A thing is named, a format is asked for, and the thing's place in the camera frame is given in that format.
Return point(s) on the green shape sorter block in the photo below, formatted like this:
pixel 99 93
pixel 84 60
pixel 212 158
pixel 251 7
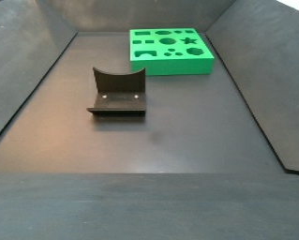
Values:
pixel 168 51

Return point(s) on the black curved holder stand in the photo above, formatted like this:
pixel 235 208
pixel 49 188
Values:
pixel 120 92

